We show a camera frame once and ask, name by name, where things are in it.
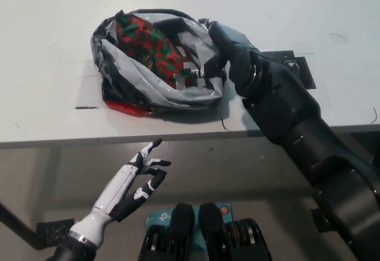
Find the black table leg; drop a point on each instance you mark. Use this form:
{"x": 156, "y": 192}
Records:
{"x": 17, "y": 222}

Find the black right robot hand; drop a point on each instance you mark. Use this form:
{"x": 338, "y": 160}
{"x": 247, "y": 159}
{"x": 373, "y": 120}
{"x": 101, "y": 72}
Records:
{"x": 228, "y": 41}

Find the black plastic bag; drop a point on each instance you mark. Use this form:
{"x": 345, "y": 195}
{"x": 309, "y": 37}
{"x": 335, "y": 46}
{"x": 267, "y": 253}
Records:
{"x": 142, "y": 95}

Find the red green coffee bean bag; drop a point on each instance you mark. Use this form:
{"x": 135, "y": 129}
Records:
{"x": 142, "y": 44}

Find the black tape patch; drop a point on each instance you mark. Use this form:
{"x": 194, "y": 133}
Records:
{"x": 305, "y": 74}

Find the grey tape patch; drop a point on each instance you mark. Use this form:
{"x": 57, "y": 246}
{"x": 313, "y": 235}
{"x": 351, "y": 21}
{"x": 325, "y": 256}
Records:
{"x": 89, "y": 95}

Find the white and black left hand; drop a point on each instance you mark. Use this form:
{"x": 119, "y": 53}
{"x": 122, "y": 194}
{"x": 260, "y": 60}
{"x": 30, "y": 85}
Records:
{"x": 118, "y": 192}

